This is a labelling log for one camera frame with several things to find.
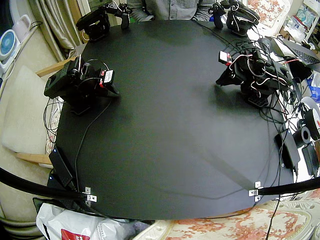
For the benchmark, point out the black follower robot arm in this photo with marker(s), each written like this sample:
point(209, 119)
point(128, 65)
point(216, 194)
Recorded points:
point(265, 77)
point(62, 82)

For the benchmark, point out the black computer mouse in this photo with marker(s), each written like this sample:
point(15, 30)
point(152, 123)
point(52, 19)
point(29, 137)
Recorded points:
point(264, 43)

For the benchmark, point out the person in grey shirt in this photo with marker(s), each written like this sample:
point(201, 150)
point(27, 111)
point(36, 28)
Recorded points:
point(170, 8)

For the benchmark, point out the floral cream cushion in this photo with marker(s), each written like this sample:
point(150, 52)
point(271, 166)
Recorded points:
point(268, 11)

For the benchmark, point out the black laptop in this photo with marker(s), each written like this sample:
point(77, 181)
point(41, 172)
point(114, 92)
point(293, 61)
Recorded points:
point(297, 51)

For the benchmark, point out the beige curtain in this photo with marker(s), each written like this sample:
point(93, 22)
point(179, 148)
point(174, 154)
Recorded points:
point(55, 25)

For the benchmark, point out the cream seat cushion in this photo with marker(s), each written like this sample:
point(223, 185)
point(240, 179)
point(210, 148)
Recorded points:
point(25, 110)

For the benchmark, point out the blue tissue box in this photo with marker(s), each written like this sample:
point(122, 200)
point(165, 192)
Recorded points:
point(315, 87)

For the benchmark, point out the black power adapter brick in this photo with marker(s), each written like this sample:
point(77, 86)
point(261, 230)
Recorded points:
point(61, 166)
point(288, 148)
point(311, 160)

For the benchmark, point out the cluttered white shelf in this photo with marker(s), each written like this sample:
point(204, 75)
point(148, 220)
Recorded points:
point(303, 20)

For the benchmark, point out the black filament spool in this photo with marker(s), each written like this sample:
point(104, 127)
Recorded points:
point(311, 117)

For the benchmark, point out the black tape roll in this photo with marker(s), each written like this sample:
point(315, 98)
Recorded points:
point(302, 137)

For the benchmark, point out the white and blue desk fan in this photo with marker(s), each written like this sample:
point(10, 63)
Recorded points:
point(7, 46)

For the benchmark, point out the white plastic shopping bag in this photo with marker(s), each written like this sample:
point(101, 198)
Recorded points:
point(75, 225)

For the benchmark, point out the floral cream rug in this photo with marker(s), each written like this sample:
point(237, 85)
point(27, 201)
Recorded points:
point(237, 222)

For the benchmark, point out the wooden chair frame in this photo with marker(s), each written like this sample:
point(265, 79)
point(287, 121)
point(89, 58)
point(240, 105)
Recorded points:
point(53, 67)

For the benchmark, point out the silver metal bracket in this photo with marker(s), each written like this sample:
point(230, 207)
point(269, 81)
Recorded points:
point(90, 195)
point(255, 191)

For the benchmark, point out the black camera frame pole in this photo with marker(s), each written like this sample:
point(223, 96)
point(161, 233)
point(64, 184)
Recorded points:
point(290, 188)
point(37, 186)

